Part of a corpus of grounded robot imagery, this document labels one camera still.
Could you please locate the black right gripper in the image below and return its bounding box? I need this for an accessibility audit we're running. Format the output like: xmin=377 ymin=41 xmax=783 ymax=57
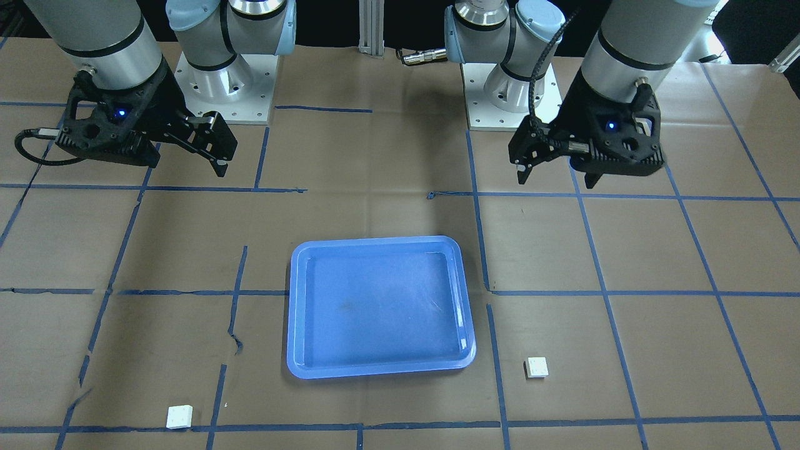
xmin=55 ymin=59 xmax=238 ymax=178

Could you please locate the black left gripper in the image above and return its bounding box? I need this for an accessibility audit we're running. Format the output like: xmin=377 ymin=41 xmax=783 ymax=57
xmin=508 ymin=74 xmax=664 ymax=190

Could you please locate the white block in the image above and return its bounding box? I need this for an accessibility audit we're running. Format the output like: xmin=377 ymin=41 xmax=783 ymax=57
xmin=165 ymin=404 xmax=194 ymax=430
xmin=524 ymin=356 xmax=549 ymax=379

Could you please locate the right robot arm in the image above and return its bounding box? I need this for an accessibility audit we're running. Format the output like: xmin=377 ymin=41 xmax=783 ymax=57
xmin=14 ymin=1 xmax=297 ymax=177

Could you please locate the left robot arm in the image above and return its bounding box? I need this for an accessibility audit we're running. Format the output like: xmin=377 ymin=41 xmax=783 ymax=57
xmin=444 ymin=1 xmax=716 ymax=188

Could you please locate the blue plastic tray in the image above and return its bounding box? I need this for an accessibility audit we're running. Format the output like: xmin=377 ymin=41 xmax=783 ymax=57
xmin=286 ymin=236 xmax=477 ymax=379

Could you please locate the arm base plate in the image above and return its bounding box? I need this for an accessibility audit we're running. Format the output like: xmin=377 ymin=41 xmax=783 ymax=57
xmin=461 ymin=63 xmax=562 ymax=132
xmin=175 ymin=54 xmax=281 ymax=126

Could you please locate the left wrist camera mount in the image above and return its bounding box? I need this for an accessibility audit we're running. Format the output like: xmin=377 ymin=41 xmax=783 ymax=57
xmin=566 ymin=83 xmax=666 ymax=177

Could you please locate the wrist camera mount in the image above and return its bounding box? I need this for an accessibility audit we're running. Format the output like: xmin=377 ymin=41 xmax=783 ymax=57
xmin=566 ymin=83 xmax=666 ymax=177
xmin=56 ymin=69 xmax=160 ymax=168

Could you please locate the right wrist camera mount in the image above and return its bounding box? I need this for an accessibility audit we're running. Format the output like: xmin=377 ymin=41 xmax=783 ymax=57
xmin=56 ymin=69 xmax=160 ymax=168

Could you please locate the black braided cable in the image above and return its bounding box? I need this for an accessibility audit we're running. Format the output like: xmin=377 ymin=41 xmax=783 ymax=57
xmin=528 ymin=9 xmax=579 ymax=135

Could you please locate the aluminium frame post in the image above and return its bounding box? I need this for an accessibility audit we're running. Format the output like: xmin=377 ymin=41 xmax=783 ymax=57
xmin=357 ymin=0 xmax=385 ymax=59

